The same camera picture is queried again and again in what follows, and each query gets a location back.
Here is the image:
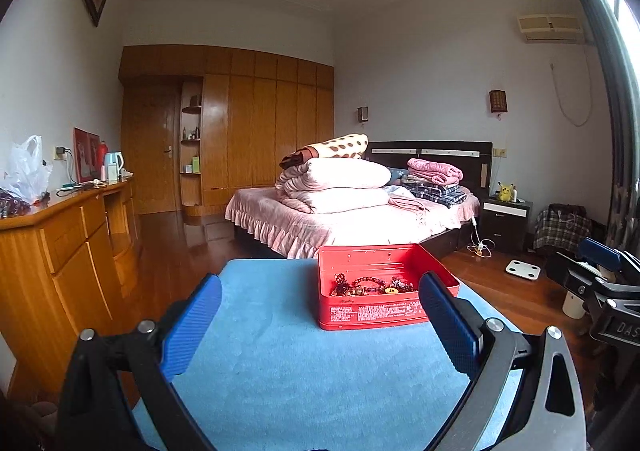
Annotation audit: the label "cream brown spotted blanket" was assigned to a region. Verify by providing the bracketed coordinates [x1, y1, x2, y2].
[279, 134, 369, 170]

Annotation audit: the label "wooden corner shelf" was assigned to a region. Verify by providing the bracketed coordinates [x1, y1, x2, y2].
[179, 78, 205, 210]

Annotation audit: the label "white bathroom scale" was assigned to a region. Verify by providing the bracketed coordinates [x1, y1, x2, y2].
[505, 260, 544, 278]

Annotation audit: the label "white power strip with cable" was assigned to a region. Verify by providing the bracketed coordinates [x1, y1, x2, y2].
[467, 218, 496, 258]

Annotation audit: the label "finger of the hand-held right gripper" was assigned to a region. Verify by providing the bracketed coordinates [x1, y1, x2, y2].
[546, 237, 624, 296]
[619, 251, 640, 283]

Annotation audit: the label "folded plaid clothes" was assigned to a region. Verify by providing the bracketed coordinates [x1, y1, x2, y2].
[399, 175, 468, 209]

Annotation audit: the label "beige air conditioner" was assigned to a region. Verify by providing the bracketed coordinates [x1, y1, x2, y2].
[517, 14, 586, 43]

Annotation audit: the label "patterned curtain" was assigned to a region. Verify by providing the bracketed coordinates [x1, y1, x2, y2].
[555, 0, 640, 254]

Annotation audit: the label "red metal tin box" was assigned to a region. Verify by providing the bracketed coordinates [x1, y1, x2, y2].
[317, 243, 461, 331]

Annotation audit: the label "white plastic bag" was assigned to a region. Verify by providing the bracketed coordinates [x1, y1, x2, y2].
[2, 135, 54, 203]

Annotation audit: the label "wooden door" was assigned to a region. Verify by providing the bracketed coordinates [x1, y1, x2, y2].
[122, 86, 182, 216]

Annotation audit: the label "brown wooden bead bracelet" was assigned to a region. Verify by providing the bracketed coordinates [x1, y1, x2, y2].
[385, 276, 416, 295]

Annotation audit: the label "bed with pink cover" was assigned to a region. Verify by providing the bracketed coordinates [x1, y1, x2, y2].
[225, 185, 481, 260]

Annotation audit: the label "red framed picture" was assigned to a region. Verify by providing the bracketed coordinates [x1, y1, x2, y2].
[73, 128, 104, 185]

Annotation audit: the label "white wall cord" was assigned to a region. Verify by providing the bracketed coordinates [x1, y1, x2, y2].
[549, 62, 594, 127]

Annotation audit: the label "white bucket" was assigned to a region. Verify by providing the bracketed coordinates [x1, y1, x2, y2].
[562, 281, 594, 318]

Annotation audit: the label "plaid bag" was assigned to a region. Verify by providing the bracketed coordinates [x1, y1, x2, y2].
[534, 204, 592, 253]

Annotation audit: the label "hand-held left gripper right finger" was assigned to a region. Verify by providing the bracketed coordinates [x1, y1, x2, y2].
[419, 272, 586, 451]

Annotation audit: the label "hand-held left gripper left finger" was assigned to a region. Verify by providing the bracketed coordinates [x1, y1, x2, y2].
[57, 273, 223, 451]

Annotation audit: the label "folded pink blanket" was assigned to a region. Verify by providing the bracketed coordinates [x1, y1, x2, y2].
[406, 158, 464, 186]

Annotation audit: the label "multicolour bead bracelet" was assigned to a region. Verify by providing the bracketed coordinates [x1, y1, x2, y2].
[351, 276, 389, 297]

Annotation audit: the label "dark wooden headboard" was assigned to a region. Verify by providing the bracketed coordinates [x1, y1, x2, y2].
[365, 141, 494, 193]

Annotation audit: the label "blue table mat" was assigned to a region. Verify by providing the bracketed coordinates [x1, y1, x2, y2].
[131, 258, 523, 451]

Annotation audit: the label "wooden sideboard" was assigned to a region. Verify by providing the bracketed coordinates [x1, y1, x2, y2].
[0, 178, 144, 399]

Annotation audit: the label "dark nightstand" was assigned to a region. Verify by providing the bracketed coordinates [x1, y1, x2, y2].
[479, 196, 534, 253]

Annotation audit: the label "folded pink quilt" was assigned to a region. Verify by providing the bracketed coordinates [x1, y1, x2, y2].
[275, 158, 393, 215]

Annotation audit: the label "light blue electric kettle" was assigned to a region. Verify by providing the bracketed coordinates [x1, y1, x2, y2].
[103, 152, 126, 183]

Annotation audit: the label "wooden wardrobe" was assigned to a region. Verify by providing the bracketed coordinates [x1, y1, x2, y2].
[119, 45, 335, 215]

